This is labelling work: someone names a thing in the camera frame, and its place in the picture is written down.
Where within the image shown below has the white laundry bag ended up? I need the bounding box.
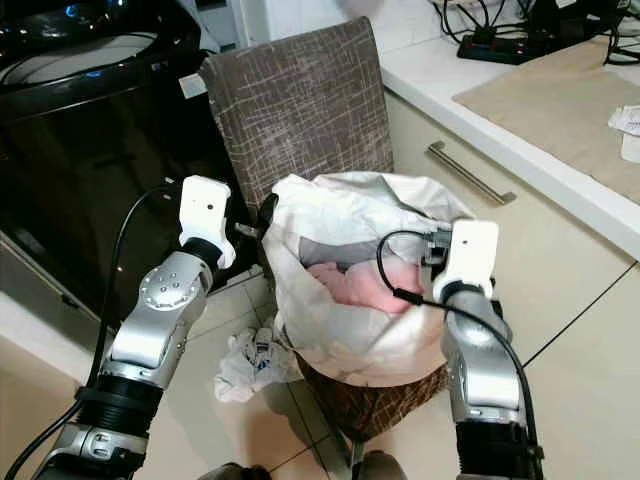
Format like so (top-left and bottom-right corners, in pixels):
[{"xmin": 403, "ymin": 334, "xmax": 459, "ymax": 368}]
[{"xmin": 265, "ymin": 172, "xmax": 478, "ymax": 387}]

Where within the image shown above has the black top-load washing machine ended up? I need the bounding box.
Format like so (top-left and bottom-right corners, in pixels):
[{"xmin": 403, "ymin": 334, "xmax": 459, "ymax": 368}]
[{"xmin": 0, "ymin": 0, "xmax": 243, "ymax": 331}]

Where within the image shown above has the pink garment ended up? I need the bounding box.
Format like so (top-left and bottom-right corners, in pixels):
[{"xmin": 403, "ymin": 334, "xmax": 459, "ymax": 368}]
[{"xmin": 305, "ymin": 260, "xmax": 427, "ymax": 317}]

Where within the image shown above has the brown patterned fabric chair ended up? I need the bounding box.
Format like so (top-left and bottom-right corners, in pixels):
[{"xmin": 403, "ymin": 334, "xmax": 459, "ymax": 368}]
[{"xmin": 200, "ymin": 15, "xmax": 453, "ymax": 443}]

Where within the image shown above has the beige kitchen cabinet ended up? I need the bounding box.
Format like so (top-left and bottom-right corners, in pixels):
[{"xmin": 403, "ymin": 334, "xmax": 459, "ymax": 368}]
[{"xmin": 384, "ymin": 90, "xmax": 640, "ymax": 363}]

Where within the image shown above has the white washer sticker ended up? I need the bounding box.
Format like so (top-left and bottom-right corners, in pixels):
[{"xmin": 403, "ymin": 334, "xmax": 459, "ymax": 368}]
[{"xmin": 178, "ymin": 71, "xmax": 209, "ymax": 100}]

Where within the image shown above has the crumpled white cloth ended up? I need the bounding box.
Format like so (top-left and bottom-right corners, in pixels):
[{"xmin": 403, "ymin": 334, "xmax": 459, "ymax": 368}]
[{"xmin": 214, "ymin": 327, "xmax": 303, "ymax": 404}]

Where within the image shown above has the beige counter mat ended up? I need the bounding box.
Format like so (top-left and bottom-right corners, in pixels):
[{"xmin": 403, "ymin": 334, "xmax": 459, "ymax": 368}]
[{"xmin": 451, "ymin": 38, "xmax": 640, "ymax": 207}]

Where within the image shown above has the dark robot right foot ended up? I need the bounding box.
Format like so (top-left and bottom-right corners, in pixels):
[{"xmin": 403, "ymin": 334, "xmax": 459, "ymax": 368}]
[{"xmin": 354, "ymin": 449, "xmax": 407, "ymax": 480}]

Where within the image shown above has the dark robot foot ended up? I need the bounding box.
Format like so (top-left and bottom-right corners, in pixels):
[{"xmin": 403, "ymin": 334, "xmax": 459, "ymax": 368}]
[
  {"xmin": 198, "ymin": 461, "xmax": 257, "ymax": 480},
  {"xmin": 354, "ymin": 449, "xmax": 407, "ymax": 480}
]

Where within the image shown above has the black power strip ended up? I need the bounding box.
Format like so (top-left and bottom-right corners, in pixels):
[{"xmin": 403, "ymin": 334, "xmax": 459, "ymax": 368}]
[{"xmin": 456, "ymin": 28, "xmax": 613, "ymax": 67}]

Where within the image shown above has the white crumpled paper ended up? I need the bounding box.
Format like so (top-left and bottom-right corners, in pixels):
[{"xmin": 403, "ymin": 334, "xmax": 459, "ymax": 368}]
[{"xmin": 607, "ymin": 104, "xmax": 640, "ymax": 164}]

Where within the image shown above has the dark robot left foot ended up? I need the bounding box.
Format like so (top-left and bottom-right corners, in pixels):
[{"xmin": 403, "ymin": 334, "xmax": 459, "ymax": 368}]
[{"xmin": 198, "ymin": 461, "xmax": 257, "ymax": 480}]

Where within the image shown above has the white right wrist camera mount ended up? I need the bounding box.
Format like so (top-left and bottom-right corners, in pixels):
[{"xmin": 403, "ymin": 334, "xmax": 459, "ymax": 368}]
[{"xmin": 444, "ymin": 219, "xmax": 502, "ymax": 300}]

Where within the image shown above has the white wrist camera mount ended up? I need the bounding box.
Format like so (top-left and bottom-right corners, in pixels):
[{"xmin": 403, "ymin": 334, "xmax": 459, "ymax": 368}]
[
  {"xmin": 177, "ymin": 175, "xmax": 237, "ymax": 269},
  {"xmin": 444, "ymin": 219, "xmax": 502, "ymax": 300}
]

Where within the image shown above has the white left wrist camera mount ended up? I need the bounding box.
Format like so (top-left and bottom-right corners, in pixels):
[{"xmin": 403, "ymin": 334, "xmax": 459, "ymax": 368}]
[{"xmin": 177, "ymin": 175, "xmax": 237, "ymax": 269}]

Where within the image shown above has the metal drawer handle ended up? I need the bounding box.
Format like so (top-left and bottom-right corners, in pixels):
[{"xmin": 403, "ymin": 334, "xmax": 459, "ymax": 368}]
[{"xmin": 424, "ymin": 140, "xmax": 520, "ymax": 207}]

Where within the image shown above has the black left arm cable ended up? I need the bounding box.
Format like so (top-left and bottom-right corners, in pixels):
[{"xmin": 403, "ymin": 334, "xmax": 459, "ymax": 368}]
[{"xmin": 2, "ymin": 183, "xmax": 181, "ymax": 480}]

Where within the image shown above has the black power cord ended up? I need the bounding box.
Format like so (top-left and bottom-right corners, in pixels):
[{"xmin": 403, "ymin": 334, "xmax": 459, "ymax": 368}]
[{"xmin": 434, "ymin": 0, "xmax": 506, "ymax": 43}]

